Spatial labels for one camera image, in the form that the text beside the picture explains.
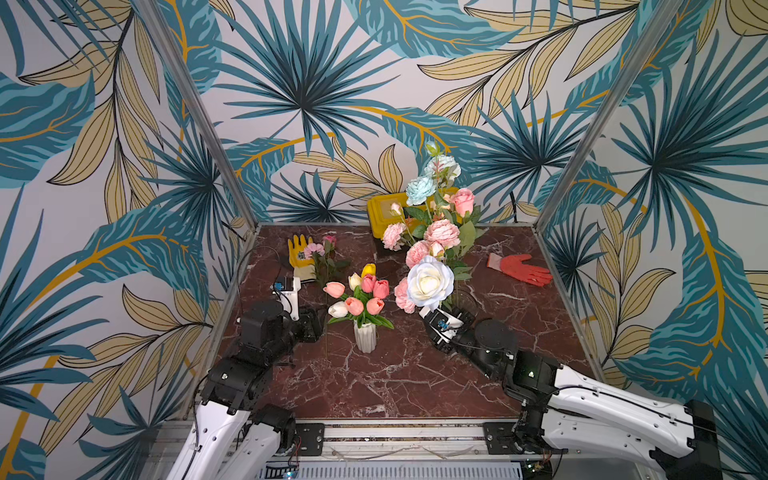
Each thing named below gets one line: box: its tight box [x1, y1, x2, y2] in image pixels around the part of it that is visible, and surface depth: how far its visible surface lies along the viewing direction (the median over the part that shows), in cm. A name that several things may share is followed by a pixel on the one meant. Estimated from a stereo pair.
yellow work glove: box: [287, 234, 317, 282], surface depth 108 cm
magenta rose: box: [322, 235, 351, 287], surface depth 109 cm
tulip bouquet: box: [323, 263, 394, 329], surface depth 66 cm
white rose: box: [407, 256, 455, 311], surface depth 51 cm
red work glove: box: [487, 253, 552, 287], surface depth 109 cm
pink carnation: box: [304, 242, 325, 288], surface depth 108 cm
